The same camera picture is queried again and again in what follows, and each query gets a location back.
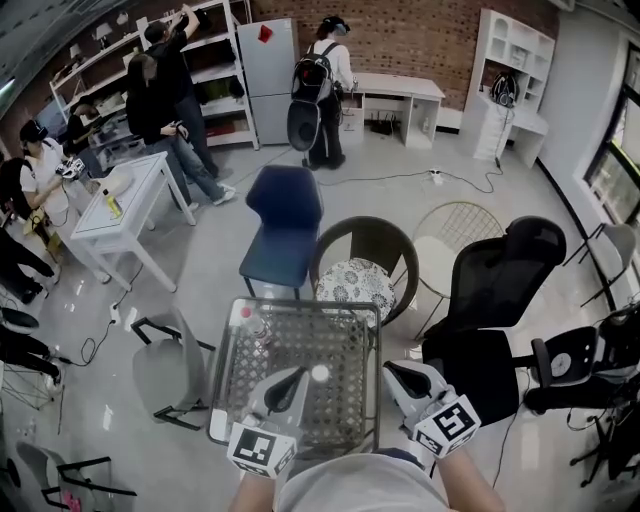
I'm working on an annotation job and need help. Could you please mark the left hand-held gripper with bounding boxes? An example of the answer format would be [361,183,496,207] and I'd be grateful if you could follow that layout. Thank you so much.
[227,366,312,481]

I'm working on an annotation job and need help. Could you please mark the black office chair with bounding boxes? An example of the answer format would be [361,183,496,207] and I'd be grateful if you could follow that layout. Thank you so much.
[421,215,569,430]
[523,304,640,417]

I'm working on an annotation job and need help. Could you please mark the person's right forearm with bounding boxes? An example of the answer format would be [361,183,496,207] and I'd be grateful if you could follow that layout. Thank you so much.
[434,452,507,512]

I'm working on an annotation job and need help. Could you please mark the gray fridge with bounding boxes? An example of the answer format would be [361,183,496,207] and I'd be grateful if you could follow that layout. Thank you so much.
[236,18,302,147]

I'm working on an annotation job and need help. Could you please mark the person's white shirt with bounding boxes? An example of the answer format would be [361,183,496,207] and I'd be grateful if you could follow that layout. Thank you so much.
[276,451,452,512]

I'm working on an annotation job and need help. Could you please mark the white bookcase hutch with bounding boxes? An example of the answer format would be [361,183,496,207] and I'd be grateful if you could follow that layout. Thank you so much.
[471,8,557,170]

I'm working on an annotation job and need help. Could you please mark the dark wicker chair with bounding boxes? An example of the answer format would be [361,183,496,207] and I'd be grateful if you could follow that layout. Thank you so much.
[308,215,420,327]

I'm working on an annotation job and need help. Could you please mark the person's blue jeans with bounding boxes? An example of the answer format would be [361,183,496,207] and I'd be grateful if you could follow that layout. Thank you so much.
[374,446,427,470]

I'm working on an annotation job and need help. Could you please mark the floral patterned cushion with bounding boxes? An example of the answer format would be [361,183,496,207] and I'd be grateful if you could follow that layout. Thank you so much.
[315,257,397,322]

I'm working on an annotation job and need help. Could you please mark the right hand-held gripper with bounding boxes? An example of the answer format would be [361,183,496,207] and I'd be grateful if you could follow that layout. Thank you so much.
[382,358,483,460]

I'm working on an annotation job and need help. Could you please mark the white table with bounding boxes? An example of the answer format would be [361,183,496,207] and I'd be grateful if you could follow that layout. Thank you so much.
[69,152,197,295]

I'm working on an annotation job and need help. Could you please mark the gray chair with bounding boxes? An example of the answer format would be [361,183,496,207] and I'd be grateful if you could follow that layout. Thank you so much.
[562,222,639,310]
[130,307,217,432]
[14,439,139,512]

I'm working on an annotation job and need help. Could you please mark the person's left forearm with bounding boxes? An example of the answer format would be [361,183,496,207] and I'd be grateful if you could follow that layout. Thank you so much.
[229,469,280,512]

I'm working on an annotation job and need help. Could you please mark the glass-topped wicker table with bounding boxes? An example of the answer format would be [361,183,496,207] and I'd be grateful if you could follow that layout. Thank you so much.
[207,297,384,459]

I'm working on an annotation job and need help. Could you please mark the yellow bottle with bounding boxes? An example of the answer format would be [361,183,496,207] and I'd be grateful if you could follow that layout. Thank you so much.
[101,188,124,219]

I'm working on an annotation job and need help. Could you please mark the thin floor cable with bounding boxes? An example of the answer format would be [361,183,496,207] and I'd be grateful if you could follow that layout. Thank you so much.
[491,412,521,490]

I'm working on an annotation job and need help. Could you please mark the black backpack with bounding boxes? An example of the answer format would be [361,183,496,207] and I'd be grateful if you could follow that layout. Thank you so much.
[287,52,335,154]

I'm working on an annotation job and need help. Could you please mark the black floor cable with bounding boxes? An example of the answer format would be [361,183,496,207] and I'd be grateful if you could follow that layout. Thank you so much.
[318,158,505,195]

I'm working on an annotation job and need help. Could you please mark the white shelving unit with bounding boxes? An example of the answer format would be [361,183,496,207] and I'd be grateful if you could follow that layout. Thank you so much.
[48,0,261,152]

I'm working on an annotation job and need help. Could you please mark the white round cushion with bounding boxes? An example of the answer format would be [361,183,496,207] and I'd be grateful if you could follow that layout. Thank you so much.
[414,234,459,297]

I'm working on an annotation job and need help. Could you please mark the red-capped water bottle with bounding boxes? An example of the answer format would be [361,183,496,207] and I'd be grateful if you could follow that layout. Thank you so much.
[239,306,274,347]

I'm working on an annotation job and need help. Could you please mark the white desk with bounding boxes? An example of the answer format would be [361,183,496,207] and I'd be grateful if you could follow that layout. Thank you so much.
[342,72,447,150]

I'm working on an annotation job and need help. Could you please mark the black-framed window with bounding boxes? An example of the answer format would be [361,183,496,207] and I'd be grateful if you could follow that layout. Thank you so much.
[583,43,640,227]

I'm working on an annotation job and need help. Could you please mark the gold wire chair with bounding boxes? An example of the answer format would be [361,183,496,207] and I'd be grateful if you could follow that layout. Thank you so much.
[412,201,507,342]

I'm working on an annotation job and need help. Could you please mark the blue chair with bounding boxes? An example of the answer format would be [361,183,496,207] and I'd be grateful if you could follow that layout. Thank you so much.
[238,164,324,301]

